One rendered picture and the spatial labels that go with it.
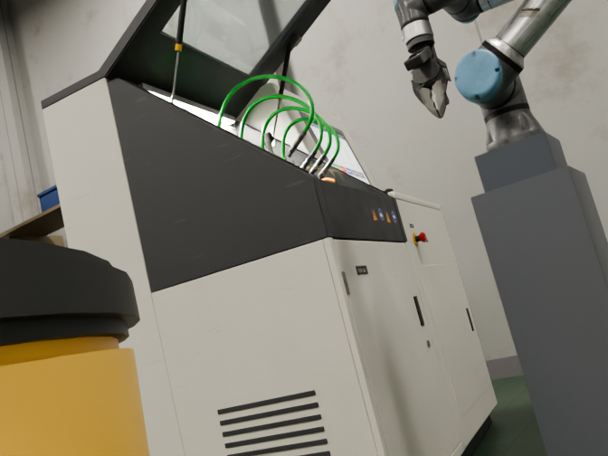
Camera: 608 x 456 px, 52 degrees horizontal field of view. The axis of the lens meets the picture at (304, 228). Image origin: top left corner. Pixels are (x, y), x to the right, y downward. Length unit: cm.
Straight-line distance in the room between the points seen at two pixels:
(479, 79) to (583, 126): 245
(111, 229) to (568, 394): 132
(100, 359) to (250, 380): 148
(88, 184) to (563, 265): 137
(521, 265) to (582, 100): 250
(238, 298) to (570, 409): 85
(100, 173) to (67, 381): 181
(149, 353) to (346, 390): 61
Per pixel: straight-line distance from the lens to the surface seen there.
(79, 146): 207
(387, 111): 436
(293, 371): 163
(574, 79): 403
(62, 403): 20
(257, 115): 252
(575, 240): 155
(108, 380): 22
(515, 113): 168
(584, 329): 157
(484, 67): 156
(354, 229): 174
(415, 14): 170
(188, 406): 182
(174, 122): 184
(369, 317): 167
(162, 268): 183
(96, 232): 199
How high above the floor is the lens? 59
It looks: 9 degrees up
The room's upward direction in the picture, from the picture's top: 14 degrees counter-clockwise
